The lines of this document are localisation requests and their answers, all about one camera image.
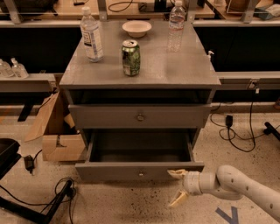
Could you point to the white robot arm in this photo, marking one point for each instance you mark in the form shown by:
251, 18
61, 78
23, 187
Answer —
227, 183

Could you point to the sanitizer bottle left inner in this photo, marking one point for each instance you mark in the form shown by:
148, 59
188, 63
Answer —
19, 69

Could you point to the grey wooden drawer cabinet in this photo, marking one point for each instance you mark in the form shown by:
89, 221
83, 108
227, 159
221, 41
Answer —
181, 78

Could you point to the grey top drawer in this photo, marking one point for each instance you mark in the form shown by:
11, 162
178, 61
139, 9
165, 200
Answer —
139, 116

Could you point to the black metal stand base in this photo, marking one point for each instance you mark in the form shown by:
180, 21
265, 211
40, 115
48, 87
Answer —
41, 213

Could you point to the white labelled plastic bottle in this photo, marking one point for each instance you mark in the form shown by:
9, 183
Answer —
91, 35

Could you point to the clear water bottle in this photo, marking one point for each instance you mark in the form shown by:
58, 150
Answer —
176, 26

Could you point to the sanitizer bottle left outer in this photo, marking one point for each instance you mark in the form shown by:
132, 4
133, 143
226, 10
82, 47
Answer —
5, 69

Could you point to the grey drawer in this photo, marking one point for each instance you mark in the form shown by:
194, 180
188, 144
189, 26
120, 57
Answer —
139, 116
137, 155

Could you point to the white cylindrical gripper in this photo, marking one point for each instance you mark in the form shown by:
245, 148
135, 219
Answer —
192, 183

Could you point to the green soda can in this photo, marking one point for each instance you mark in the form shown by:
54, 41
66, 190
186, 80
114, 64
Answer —
131, 58

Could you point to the black power adapter left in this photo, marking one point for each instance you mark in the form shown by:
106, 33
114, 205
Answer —
29, 163

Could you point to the black power adapter right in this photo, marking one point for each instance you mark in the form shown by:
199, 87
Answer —
229, 121

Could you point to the white paper bowl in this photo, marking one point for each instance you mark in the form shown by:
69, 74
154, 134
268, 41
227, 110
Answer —
136, 28

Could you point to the sanitizer bottle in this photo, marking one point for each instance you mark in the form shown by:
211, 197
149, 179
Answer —
19, 69
5, 69

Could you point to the black caster leg right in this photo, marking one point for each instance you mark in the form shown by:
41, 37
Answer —
271, 130

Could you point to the black power adapter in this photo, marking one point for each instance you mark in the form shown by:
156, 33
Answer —
229, 121
29, 163

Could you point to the small white pump bottle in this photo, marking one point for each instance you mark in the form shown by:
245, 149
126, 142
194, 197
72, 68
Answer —
210, 55

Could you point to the open cardboard box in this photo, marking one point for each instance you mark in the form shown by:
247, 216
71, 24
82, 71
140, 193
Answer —
61, 142

